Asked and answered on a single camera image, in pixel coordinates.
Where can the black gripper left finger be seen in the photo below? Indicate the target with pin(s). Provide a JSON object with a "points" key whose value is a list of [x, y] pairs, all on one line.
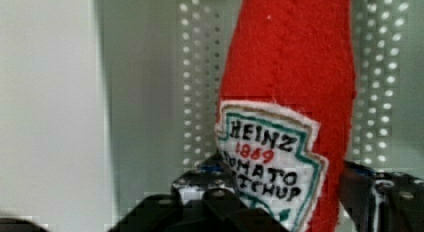
{"points": [[203, 199]]}

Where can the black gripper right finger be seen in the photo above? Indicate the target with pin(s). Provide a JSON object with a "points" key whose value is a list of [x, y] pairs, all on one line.
{"points": [[382, 201]]}

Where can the red felt ketchup bottle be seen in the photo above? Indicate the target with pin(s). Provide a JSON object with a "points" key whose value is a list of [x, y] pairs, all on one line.
{"points": [[285, 106]]}

